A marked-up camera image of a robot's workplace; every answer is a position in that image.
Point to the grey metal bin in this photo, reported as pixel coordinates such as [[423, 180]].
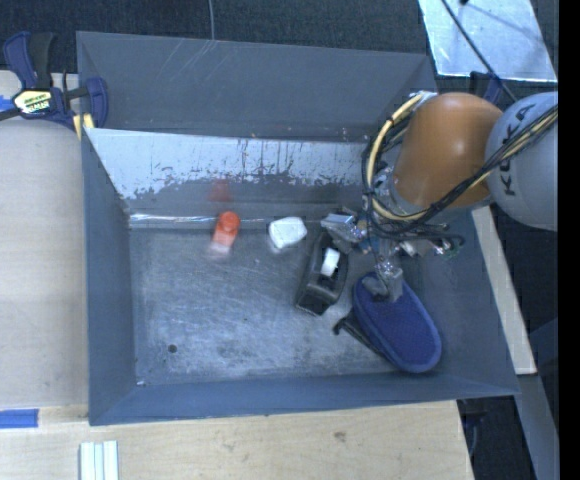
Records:
[[230, 313]]

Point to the blue oval padded case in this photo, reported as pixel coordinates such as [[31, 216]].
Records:
[[400, 328]]

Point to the clear bottle with orange cap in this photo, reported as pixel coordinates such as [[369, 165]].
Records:
[[226, 230]]

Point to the black cylinder on white bracket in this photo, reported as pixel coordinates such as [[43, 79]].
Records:
[[412, 249]]

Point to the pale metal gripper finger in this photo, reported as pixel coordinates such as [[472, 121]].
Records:
[[393, 284], [341, 225]]

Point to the black tape dispenser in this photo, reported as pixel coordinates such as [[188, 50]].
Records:
[[320, 288]]

